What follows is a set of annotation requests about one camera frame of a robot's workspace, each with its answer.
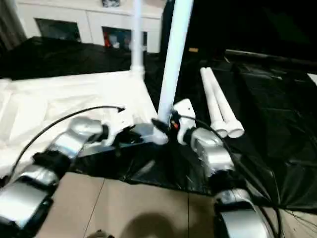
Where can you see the white plastic table top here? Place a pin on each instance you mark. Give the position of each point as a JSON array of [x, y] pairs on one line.
[[64, 99]]

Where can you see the white plastic table leg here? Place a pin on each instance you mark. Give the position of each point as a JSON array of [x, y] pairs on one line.
[[136, 34], [213, 104], [173, 54], [229, 114]]

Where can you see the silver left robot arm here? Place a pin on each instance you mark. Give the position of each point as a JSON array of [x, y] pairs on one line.
[[49, 163]]

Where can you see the small tan label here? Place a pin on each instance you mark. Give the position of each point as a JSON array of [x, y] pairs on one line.
[[193, 49]]

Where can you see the black plastic mat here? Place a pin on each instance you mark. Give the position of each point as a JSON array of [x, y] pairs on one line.
[[267, 109]]

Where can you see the white cabinet with glass doors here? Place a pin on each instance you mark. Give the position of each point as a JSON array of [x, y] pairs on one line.
[[84, 15]]

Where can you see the large black screen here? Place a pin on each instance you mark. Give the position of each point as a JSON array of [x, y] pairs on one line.
[[252, 25]]

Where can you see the dark object on cabinet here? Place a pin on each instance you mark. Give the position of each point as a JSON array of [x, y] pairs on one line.
[[110, 2]]

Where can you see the flat white board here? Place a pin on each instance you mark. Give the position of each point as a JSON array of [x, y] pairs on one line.
[[313, 79]]

